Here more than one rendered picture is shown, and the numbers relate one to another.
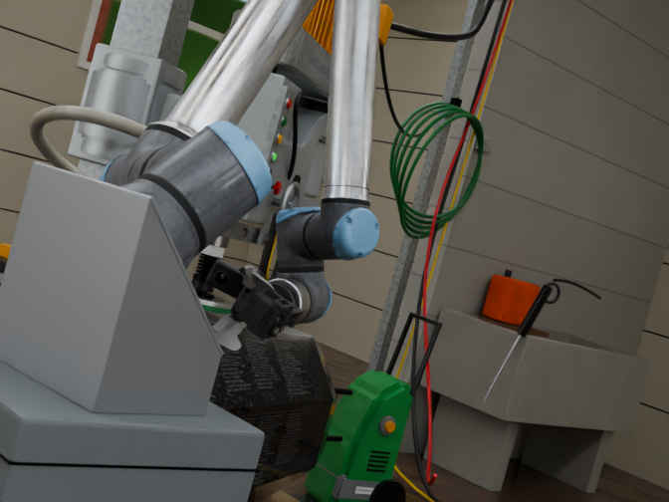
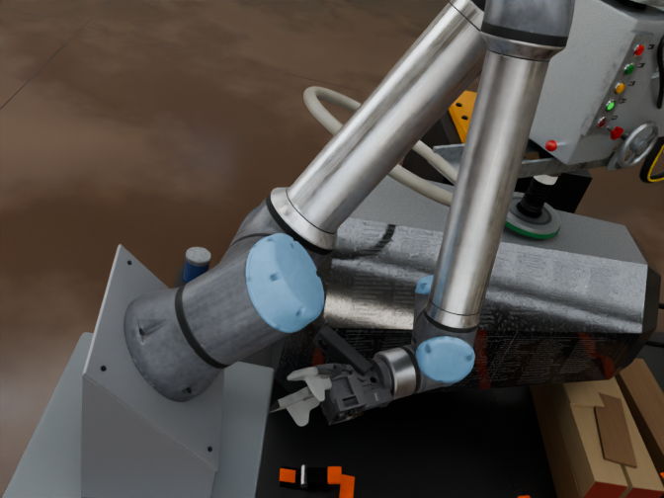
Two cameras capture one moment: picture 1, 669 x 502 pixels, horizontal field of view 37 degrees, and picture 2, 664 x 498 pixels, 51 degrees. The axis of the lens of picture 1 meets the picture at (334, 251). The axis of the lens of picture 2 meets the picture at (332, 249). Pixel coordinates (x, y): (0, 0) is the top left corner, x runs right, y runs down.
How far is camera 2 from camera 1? 1.27 m
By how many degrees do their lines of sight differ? 48
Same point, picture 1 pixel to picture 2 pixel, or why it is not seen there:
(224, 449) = not seen: outside the picture
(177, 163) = (201, 290)
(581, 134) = not seen: outside the picture
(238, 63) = (359, 140)
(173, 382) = (162, 485)
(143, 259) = (93, 413)
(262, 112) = (605, 56)
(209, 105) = (319, 186)
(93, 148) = not seen: hidden behind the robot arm
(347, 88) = (461, 200)
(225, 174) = (236, 315)
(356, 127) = (462, 249)
